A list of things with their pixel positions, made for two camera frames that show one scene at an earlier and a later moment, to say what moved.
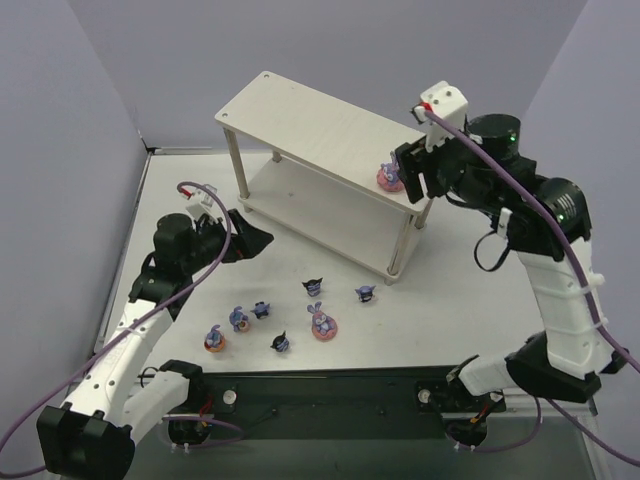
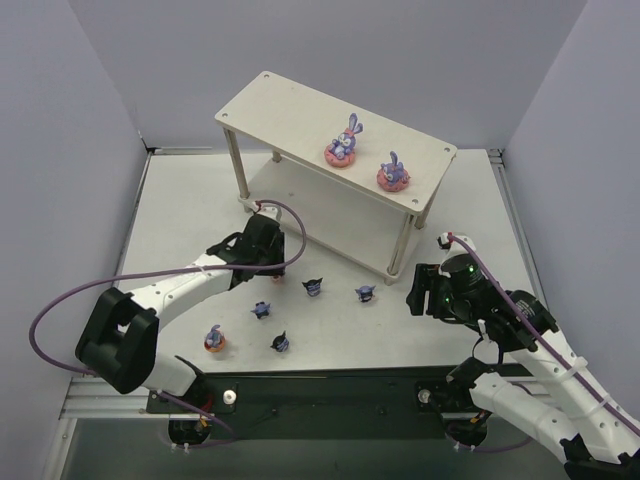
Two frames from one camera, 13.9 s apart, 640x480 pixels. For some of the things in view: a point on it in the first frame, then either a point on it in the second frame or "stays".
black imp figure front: [280, 343] stays
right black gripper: [417, 167] -> [420, 291]
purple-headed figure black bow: [365, 293] stays
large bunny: [324, 326] -> [340, 152]
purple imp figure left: [260, 309] stays
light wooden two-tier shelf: [321, 186] stays
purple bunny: [389, 177] stays
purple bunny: [214, 341] stays
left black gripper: [231, 237] -> [273, 253]
